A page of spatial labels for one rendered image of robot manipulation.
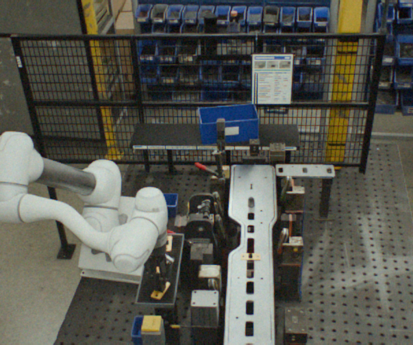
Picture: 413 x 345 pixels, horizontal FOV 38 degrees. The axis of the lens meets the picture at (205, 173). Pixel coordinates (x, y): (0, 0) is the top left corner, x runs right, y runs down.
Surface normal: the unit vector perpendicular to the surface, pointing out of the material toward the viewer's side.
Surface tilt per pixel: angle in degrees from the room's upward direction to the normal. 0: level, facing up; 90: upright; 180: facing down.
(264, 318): 0
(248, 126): 90
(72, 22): 91
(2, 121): 92
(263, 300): 0
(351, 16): 90
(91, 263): 44
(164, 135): 0
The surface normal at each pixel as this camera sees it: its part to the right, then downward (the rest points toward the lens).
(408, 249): -0.04, -0.80
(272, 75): -0.07, 0.60
